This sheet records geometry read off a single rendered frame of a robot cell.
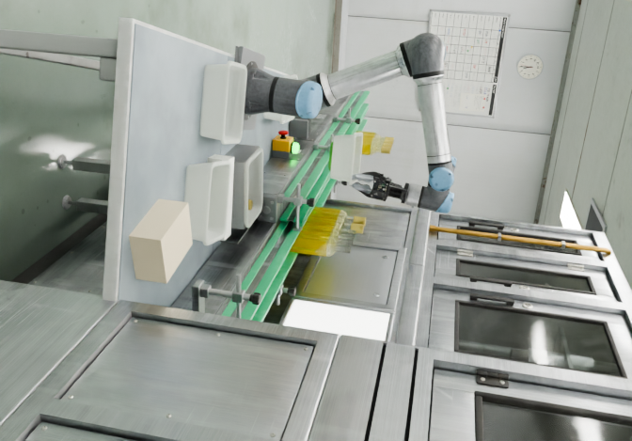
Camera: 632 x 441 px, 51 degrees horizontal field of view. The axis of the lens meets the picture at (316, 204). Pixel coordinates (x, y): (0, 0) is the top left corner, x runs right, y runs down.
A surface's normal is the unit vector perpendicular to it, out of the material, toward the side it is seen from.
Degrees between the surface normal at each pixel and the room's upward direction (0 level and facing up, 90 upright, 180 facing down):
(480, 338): 90
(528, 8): 90
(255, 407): 91
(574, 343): 90
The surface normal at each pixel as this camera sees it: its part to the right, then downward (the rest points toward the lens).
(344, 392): 0.04, -0.92
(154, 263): -0.21, 0.52
